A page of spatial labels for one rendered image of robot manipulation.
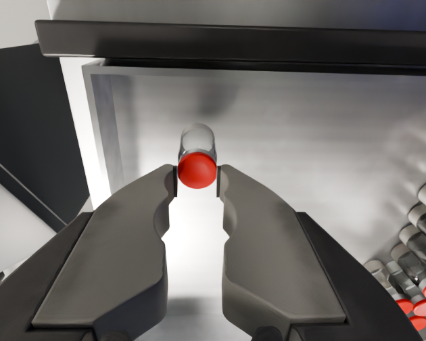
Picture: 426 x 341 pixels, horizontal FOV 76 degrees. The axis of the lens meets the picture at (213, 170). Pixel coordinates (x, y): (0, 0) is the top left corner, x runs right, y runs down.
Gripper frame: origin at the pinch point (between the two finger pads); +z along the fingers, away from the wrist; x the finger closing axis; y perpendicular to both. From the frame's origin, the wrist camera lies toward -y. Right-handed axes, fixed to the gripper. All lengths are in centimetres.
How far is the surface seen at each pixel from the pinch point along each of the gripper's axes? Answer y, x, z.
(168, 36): -5.3, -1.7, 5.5
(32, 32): -1, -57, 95
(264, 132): 0.9, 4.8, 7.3
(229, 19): -6.3, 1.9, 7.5
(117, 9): -6.6, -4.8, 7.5
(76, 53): -4.3, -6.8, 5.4
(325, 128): 0.5, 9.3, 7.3
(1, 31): -1, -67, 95
